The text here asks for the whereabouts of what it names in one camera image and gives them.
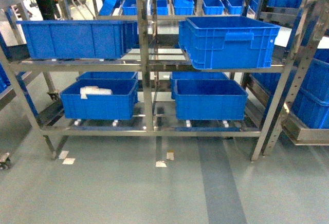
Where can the blue crate upper right shelf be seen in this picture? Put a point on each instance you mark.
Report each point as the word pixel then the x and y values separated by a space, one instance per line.
pixel 227 42

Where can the blue crate lower left shelf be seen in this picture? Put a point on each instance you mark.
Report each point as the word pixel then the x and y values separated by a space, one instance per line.
pixel 118 105

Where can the white foam pieces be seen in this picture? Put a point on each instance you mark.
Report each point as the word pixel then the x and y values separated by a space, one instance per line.
pixel 94 90

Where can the blue crate lower right shelf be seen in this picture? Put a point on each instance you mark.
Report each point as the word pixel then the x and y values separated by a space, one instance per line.
pixel 209 100

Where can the blue crate shelf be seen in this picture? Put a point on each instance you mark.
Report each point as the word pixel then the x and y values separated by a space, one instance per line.
pixel 118 105
pixel 209 100
pixel 84 39
pixel 227 42

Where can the steel flow rack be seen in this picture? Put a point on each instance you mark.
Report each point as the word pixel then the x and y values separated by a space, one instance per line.
pixel 271 91

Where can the blue crates right rack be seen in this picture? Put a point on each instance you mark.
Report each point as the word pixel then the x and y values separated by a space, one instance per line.
pixel 311 103

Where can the blue crate behind lower right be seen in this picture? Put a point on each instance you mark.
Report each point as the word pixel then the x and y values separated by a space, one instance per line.
pixel 182 75

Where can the blue crate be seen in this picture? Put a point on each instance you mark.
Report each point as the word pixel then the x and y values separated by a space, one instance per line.
pixel 108 75
pixel 182 75

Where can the blue crate behind lower left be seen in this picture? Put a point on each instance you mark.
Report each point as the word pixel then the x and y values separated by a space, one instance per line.
pixel 108 75

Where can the blue crate upper left shelf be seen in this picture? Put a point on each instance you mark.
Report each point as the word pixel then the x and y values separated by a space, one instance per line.
pixel 84 39

